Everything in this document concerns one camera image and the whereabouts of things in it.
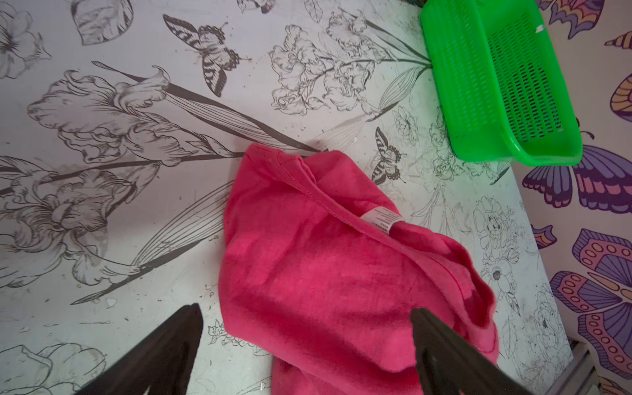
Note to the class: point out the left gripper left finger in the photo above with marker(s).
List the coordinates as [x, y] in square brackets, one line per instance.
[161, 363]

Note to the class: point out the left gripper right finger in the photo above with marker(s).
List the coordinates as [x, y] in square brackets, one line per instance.
[447, 364]

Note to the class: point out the green plastic basket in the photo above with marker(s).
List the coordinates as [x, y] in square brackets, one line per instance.
[500, 86]

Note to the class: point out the magenta t-shirt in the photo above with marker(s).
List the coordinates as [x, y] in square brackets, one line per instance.
[322, 272]

